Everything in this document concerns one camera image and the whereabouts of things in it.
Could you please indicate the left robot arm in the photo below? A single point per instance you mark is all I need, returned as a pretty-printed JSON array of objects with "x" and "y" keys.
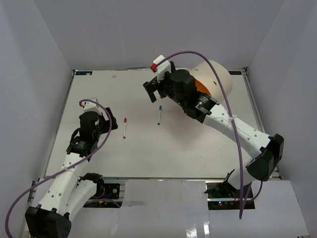
[{"x": 52, "y": 216}]

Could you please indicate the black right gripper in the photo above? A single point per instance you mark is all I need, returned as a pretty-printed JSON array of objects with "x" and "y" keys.
[{"x": 154, "y": 85}]

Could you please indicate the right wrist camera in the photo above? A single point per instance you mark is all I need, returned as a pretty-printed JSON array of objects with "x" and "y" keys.
[{"x": 160, "y": 66}]

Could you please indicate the pink top drawer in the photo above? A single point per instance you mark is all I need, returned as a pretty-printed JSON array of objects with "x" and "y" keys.
[{"x": 201, "y": 87}]

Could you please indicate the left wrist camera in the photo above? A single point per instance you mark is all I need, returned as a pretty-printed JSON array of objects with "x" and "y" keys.
[{"x": 90, "y": 107}]

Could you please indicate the blue cap white marker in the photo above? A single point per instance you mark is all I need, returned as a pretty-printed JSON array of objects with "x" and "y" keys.
[{"x": 159, "y": 115}]

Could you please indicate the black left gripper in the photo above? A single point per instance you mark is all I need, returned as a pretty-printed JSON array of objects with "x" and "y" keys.
[{"x": 106, "y": 123}]

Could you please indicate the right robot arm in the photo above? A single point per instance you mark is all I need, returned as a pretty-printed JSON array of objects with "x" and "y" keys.
[{"x": 265, "y": 150}]

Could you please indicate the dark XDOF logo sticker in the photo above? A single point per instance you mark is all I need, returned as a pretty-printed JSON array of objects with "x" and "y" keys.
[{"x": 235, "y": 72}]

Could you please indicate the red cap marker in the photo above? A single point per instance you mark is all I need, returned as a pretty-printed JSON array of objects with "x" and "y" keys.
[{"x": 124, "y": 128}]

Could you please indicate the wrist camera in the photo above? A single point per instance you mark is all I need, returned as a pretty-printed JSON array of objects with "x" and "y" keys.
[
  {"x": 90, "y": 107},
  {"x": 160, "y": 66}
]

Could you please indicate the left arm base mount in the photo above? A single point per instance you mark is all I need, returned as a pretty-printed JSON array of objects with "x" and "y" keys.
[{"x": 110, "y": 195}]

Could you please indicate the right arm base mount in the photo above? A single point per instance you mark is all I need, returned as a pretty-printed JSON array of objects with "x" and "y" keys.
[{"x": 221, "y": 195}]

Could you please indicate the left XDOF logo sticker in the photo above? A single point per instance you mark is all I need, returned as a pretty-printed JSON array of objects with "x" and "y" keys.
[{"x": 83, "y": 73}]

